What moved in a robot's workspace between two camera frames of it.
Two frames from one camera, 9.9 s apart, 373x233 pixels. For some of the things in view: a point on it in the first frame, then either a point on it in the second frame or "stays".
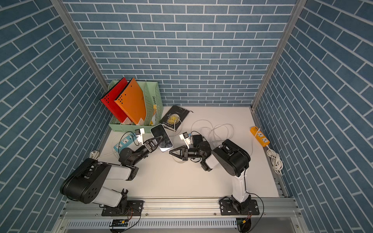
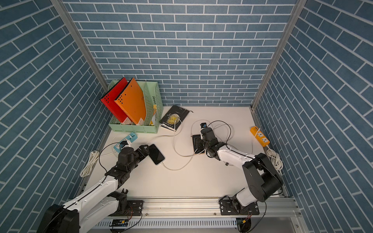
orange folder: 132,100 stays
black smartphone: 166,143 -> 155,154
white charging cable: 132,135 -> 182,168
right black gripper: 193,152 -> 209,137
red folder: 108,99 stays
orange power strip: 260,136 stays
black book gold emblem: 175,118 stays
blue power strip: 125,143 stays
